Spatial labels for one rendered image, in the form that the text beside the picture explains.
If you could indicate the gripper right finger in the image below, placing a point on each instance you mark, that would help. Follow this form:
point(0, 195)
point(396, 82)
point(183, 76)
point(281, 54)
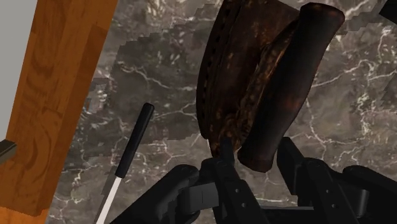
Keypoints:
point(322, 189)

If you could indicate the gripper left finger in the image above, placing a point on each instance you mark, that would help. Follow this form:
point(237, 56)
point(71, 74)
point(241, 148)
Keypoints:
point(229, 189)

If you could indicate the dark brown overripe banana bunch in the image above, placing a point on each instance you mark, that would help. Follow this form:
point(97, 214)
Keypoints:
point(263, 83)

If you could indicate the orange wooden cabinet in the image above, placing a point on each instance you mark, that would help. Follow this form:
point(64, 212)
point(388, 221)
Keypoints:
point(49, 102)

